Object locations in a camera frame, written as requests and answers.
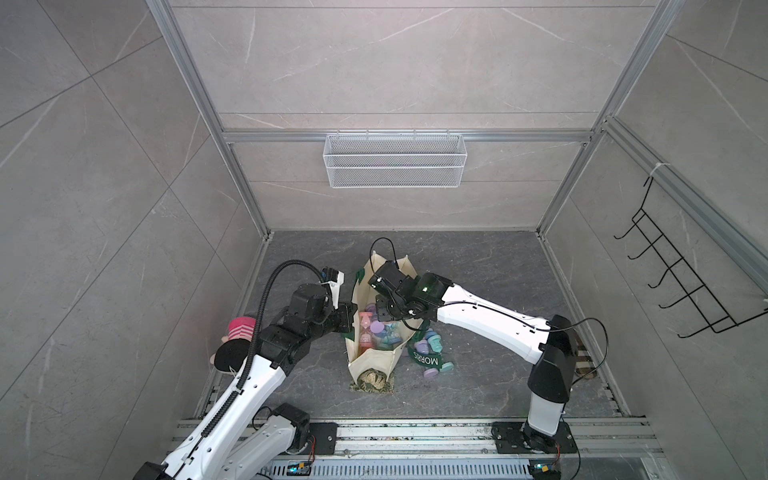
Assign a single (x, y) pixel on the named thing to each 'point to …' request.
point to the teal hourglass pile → (435, 343)
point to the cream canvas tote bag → (364, 298)
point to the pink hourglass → (366, 335)
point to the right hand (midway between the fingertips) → (386, 309)
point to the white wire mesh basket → (395, 161)
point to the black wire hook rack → (717, 318)
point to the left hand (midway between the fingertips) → (360, 303)
